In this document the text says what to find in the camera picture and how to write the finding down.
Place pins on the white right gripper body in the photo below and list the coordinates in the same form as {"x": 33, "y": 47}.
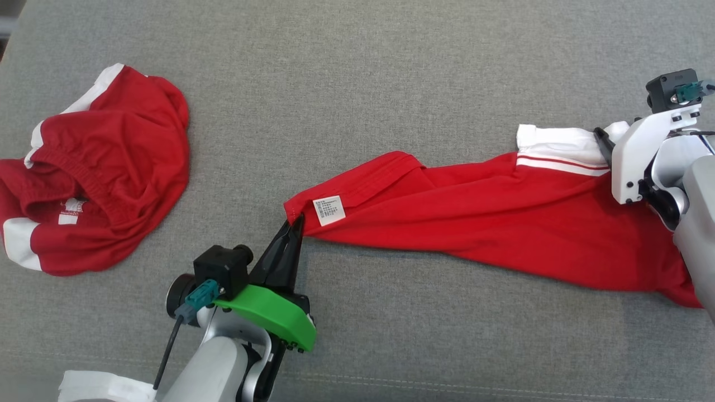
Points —
{"x": 634, "y": 156}

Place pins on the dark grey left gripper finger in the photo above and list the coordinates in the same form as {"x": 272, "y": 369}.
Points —
{"x": 271, "y": 259}
{"x": 290, "y": 268}

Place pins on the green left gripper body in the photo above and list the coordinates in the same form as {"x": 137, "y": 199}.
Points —
{"x": 268, "y": 312}

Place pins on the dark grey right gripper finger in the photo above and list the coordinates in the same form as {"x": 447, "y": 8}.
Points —
{"x": 606, "y": 148}

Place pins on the red white jersey shirt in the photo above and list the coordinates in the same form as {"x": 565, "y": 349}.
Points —
{"x": 503, "y": 223}

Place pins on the red white sports shorts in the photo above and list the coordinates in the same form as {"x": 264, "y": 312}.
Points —
{"x": 111, "y": 167}

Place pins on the grey fabric sofa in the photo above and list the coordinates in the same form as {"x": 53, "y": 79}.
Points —
{"x": 391, "y": 72}

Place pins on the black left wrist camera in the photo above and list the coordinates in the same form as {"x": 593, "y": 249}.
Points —
{"x": 223, "y": 268}

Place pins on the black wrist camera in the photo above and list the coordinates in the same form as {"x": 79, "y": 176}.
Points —
{"x": 667, "y": 86}
{"x": 223, "y": 268}

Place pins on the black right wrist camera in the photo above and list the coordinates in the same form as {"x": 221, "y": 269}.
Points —
{"x": 667, "y": 86}

